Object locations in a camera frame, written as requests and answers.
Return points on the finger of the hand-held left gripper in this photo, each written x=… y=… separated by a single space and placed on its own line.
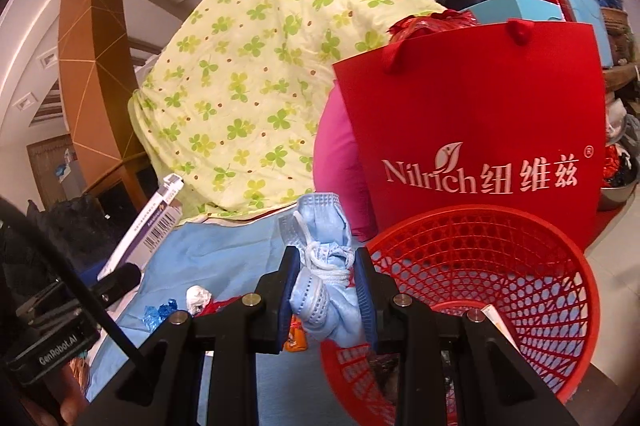
x=120 y=280

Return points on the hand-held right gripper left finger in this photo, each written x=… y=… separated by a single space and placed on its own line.
x=289 y=291

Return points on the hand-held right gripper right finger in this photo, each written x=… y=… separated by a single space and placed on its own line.
x=365 y=306

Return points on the blue face mask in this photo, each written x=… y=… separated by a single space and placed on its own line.
x=330 y=311

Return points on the orange wrapper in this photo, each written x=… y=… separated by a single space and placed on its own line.
x=296 y=337

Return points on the white and purple carton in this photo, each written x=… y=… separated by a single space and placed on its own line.
x=150 y=226

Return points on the red plastic bag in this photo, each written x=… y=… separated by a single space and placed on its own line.
x=430 y=25
x=222 y=305

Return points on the red plastic mesh basket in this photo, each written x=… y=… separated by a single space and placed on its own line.
x=550 y=286

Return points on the person's left hand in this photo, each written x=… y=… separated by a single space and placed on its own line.
x=50 y=406

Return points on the blue foil wrapper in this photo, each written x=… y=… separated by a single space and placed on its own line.
x=159 y=315

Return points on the crumpled white tissue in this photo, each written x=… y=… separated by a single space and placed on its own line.
x=197 y=298

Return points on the blue bed sheet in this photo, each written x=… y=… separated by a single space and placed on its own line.
x=210 y=256

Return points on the small white box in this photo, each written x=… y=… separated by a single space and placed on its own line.
x=495 y=321

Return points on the wooden cabinet door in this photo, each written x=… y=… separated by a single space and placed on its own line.
x=47 y=171

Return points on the pink pillow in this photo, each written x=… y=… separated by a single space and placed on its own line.
x=340 y=165

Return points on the wooden column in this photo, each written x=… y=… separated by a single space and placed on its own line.
x=90 y=55

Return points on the red paper gift bag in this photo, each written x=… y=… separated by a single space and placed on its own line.
x=475 y=105

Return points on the green clover print quilt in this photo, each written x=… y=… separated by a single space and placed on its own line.
x=250 y=55

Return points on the steel bowl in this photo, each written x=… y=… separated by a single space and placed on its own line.
x=617 y=198

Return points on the red plastic bag in gift bag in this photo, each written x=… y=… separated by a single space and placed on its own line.
x=430 y=25

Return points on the teal cardboard box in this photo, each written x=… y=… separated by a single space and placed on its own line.
x=515 y=5

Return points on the wicker basket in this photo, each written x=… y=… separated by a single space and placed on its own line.
x=616 y=35

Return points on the blue plastic bin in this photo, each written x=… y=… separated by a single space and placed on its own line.
x=585 y=0

